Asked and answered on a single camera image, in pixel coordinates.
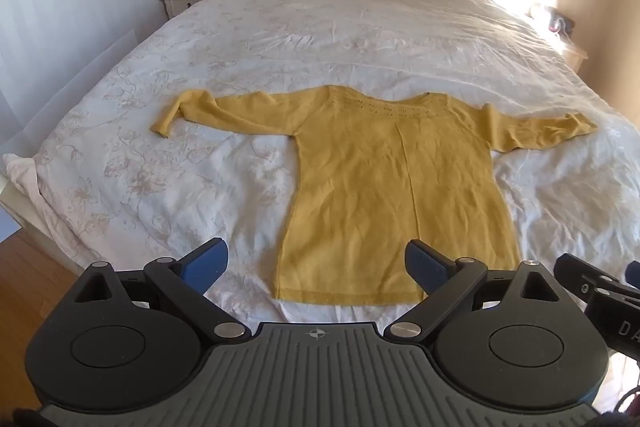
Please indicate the yellow knit sweater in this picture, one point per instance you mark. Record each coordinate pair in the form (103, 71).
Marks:
(390, 187)

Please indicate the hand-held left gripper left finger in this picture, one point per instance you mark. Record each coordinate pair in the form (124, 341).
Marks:
(205, 264)

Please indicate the dark items on nightstand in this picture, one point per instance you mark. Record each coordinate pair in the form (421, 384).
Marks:
(560, 23)

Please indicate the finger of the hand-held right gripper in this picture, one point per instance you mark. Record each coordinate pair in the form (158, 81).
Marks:
(582, 277)
(634, 274)

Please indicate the white floral bedspread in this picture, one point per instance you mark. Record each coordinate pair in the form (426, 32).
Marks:
(350, 32)

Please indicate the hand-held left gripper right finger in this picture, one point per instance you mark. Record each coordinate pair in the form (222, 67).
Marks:
(430, 264)

